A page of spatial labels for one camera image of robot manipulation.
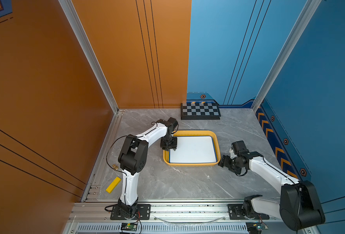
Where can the right aluminium corner post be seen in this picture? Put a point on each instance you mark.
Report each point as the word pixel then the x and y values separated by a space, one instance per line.
pixel 296 32

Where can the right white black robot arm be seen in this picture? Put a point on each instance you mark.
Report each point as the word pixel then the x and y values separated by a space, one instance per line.
pixel 298 207

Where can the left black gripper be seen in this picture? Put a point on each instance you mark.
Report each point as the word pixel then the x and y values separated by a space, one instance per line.
pixel 174 146

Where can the yellow plastic storage box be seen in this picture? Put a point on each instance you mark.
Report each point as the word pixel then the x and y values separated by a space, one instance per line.
pixel 195 133

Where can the blue-framed whiteboard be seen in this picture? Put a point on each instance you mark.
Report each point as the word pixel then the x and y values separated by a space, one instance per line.
pixel 193 150

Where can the aluminium front rail frame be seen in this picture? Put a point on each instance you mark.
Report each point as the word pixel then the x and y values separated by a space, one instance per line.
pixel 168 217

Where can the left green circuit board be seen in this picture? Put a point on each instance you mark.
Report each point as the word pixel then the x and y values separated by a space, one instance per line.
pixel 129 227

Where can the left aluminium corner post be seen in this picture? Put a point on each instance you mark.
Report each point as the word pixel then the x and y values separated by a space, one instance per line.
pixel 79 31

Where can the green circuit board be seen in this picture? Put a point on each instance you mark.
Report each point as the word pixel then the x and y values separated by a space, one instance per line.
pixel 256 228
pixel 129 227

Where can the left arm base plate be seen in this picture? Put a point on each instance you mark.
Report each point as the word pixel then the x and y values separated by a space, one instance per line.
pixel 143 213

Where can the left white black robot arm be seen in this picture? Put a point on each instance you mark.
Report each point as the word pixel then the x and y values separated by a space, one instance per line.
pixel 133 157

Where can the right green circuit board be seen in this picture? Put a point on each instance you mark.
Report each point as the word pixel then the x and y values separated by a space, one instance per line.
pixel 256 228

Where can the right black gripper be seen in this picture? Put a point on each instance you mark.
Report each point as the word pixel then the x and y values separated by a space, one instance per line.
pixel 223 162

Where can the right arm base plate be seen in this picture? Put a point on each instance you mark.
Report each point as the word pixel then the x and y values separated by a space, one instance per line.
pixel 237 211

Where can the aluminium corner post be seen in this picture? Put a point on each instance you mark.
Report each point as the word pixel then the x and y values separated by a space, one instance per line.
pixel 296 32
pixel 79 31

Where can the black grey checkerboard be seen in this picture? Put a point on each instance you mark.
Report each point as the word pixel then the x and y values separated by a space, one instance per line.
pixel 200 110

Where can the yellow rectangular block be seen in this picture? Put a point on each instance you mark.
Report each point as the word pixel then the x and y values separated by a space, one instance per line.
pixel 113 185

